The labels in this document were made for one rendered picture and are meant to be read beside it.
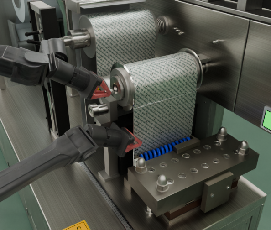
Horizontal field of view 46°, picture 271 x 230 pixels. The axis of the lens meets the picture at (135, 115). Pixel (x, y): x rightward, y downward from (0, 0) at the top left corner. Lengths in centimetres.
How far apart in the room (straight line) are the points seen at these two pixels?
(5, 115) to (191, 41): 93
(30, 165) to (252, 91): 65
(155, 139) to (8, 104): 91
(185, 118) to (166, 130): 8
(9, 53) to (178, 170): 57
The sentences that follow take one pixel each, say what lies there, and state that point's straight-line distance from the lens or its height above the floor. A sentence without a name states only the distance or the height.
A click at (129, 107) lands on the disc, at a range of 93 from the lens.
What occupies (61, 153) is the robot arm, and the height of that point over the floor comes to 120.
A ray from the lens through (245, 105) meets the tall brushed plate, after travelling 103.
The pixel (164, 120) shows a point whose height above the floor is 113.
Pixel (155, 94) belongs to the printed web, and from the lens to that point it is 94.
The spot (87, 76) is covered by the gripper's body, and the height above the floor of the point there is 131.
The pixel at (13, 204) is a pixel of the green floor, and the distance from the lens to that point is 245.
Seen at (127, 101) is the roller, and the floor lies 123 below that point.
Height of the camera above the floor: 165
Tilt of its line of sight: 30 degrees down
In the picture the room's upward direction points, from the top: straight up
